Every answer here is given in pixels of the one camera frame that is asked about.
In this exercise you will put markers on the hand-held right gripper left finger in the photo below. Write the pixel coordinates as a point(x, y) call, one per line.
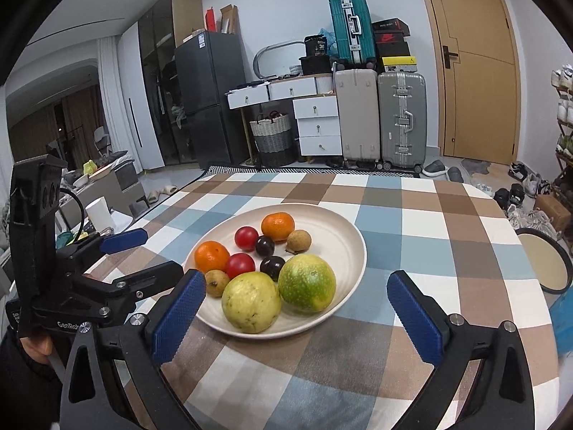
point(179, 318)

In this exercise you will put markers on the open cardboard box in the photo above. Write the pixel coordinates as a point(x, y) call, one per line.
point(229, 20)

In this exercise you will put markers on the wooden shoe rack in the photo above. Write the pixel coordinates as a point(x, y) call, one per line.
point(565, 161)

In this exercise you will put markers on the dark purple plum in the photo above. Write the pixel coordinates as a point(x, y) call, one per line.
point(265, 246)
point(272, 268)

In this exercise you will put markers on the white drawer desk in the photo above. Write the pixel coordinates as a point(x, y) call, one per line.
point(318, 125)

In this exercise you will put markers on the yellow-green guava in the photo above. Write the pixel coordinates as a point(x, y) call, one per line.
point(250, 302)

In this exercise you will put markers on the green round citrus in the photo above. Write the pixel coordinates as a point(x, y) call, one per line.
point(309, 283)

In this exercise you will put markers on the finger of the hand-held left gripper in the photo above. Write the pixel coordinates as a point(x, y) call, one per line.
point(125, 238)
point(152, 277)

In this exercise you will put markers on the grey slipper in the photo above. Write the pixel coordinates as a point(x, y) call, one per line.
point(434, 169)
point(455, 174)

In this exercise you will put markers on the yellow and black box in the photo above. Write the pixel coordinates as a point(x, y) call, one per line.
point(398, 63)

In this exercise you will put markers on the blue plastic bag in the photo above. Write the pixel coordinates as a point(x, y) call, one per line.
point(330, 38)

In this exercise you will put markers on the white ribbed container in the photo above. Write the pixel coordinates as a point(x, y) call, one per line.
point(324, 84)

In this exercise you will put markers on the beige slipper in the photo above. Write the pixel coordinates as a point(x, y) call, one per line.
point(169, 189)
point(154, 195)

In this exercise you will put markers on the black refrigerator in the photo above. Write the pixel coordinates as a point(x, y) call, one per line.
point(210, 98)

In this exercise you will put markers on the grey floor mat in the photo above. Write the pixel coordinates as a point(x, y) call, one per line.
point(476, 165)

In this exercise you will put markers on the teal suitcase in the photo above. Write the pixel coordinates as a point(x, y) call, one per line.
point(351, 31)

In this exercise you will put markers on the black bag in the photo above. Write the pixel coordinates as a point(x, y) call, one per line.
point(315, 60)

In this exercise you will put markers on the red carton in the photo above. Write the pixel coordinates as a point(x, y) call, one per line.
point(210, 20)

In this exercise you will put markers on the brown longan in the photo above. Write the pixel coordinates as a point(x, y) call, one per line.
point(299, 242)
point(217, 283)

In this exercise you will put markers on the tall glass door wardrobe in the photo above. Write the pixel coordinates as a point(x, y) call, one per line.
point(152, 76)

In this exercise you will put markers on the beige suitcase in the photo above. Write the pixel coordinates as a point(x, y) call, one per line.
point(357, 116)

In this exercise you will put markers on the white paper roll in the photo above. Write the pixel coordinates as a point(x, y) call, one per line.
point(98, 216)

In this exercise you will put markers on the person's left forearm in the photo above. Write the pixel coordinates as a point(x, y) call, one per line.
point(22, 394)

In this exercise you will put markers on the group of assorted shoes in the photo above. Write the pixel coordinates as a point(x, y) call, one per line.
point(528, 183)

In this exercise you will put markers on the grey arched tube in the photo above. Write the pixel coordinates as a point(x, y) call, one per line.
point(259, 56)

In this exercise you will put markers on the cream round plate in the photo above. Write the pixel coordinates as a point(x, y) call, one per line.
point(327, 242)

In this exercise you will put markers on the red and black shoe box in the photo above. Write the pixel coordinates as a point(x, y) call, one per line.
point(390, 45)

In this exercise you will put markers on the brown cardboard box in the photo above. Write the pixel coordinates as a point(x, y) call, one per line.
point(551, 210)

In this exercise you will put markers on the brown curtain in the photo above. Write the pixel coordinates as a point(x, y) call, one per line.
point(80, 121)

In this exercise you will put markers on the woven laundry basket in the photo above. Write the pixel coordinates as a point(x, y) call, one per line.
point(271, 139)

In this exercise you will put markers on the silver suitcase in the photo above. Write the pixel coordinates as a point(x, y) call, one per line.
point(400, 121)

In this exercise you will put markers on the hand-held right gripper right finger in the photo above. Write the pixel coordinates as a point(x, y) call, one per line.
point(414, 322)

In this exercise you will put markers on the grey low cabinet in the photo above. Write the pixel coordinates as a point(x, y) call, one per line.
point(121, 183)

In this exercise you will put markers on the round black-rimmed stool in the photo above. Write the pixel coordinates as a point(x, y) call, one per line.
point(544, 260)

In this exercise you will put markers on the wooden door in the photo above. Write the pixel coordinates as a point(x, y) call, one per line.
point(474, 76)

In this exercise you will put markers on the person's left hand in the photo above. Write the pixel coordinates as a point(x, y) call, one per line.
point(38, 347)

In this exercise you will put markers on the orange tangerine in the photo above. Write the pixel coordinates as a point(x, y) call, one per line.
point(211, 257)
point(277, 226)

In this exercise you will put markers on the white curtain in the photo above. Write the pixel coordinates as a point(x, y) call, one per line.
point(112, 98)

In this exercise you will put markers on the red cherry tomato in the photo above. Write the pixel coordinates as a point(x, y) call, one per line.
point(239, 266)
point(246, 238)

